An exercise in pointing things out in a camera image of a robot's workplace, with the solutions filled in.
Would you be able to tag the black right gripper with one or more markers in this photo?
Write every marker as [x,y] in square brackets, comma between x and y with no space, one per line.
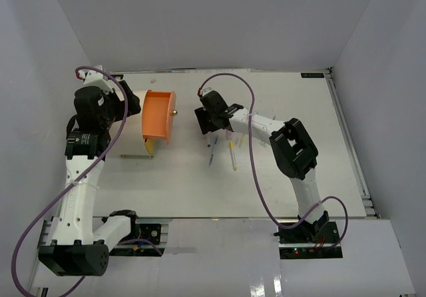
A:
[202,115]

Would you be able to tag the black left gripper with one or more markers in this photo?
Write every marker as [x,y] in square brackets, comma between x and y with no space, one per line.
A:
[133,102]

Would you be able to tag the blue cap white marker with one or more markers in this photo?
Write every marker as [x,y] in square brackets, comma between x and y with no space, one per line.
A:
[208,140]

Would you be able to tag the orange drawer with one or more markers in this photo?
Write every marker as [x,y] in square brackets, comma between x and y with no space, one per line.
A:
[158,113]

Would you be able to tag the yellow cap white marker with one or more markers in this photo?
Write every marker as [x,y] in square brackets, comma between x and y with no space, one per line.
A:
[233,156]

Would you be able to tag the yellow bottom drawer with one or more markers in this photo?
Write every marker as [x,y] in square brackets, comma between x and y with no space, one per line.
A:
[149,146]

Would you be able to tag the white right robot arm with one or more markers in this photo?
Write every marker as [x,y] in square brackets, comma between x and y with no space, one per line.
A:
[294,151]

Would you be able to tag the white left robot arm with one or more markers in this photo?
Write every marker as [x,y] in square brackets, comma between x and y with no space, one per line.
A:
[76,248]

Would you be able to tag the thin blue ballpoint pen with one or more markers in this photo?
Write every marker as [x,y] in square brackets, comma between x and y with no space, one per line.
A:
[214,145]

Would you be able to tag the black label sticker left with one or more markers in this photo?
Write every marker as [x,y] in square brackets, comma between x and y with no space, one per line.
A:
[118,77]

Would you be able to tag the black label sticker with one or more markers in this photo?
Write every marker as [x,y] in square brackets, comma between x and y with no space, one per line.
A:
[118,77]
[312,75]

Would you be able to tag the white round drawer organizer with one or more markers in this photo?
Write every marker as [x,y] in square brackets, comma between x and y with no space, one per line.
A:
[131,140]

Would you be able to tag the black label sticker right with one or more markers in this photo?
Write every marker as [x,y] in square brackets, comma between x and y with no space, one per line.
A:
[312,75]

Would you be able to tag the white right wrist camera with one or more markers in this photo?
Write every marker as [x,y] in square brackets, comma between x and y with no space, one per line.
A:
[204,92]

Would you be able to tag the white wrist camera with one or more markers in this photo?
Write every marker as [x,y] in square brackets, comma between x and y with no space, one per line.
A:
[204,92]
[96,79]

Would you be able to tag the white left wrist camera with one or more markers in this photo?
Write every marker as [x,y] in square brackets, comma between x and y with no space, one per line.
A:
[96,79]

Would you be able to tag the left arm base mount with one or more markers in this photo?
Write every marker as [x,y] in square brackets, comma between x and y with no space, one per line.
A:
[149,240]

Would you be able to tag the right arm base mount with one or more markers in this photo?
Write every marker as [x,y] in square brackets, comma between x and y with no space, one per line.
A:
[295,245]

